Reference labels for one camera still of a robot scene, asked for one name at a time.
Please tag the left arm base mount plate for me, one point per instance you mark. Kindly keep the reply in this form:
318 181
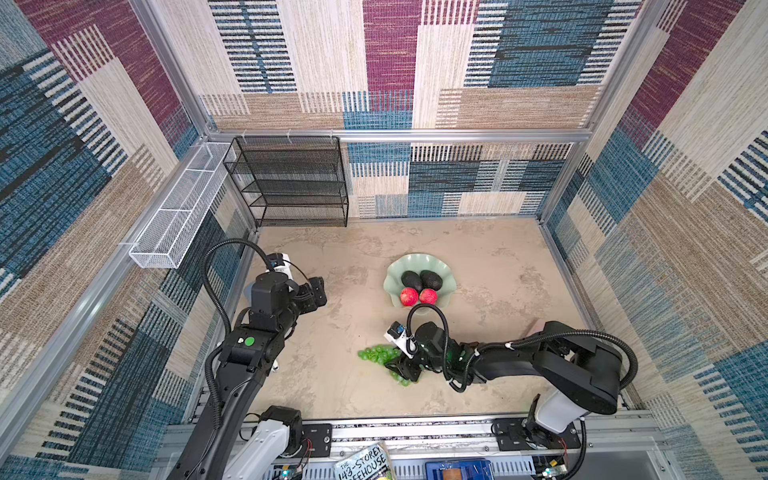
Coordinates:
310 441

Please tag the green grape bunch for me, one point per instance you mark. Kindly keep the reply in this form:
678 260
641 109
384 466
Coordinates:
383 355

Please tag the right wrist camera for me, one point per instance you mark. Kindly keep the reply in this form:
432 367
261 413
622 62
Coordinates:
397 335

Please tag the red apple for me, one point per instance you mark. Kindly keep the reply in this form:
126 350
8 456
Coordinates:
428 296
409 297

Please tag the black wire mesh shelf rack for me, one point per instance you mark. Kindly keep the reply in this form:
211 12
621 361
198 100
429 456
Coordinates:
290 181

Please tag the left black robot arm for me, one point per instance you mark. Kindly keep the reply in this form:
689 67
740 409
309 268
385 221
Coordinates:
239 367

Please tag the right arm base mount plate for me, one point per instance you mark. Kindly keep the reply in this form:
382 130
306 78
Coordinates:
521 434

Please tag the white wire mesh basket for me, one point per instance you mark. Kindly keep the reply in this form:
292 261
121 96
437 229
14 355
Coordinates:
165 240

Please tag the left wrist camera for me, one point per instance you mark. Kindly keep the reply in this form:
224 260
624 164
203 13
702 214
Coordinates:
281 263

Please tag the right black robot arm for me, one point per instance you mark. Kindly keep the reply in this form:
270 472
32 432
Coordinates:
586 369

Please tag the blue box at front edge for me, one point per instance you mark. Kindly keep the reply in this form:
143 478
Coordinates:
475 469

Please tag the mint green wavy fruit bowl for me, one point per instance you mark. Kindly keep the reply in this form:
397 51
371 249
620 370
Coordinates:
417 262

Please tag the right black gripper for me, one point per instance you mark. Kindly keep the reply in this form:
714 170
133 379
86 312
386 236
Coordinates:
405 368

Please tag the storey treehouse book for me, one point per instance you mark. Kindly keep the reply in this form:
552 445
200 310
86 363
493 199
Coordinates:
370 463

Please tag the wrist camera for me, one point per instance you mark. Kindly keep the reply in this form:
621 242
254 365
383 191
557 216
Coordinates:
281 263
397 335

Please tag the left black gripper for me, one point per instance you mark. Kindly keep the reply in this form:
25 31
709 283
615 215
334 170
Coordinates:
309 303

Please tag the dark avocado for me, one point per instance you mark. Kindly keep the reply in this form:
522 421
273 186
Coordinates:
431 280
412 279

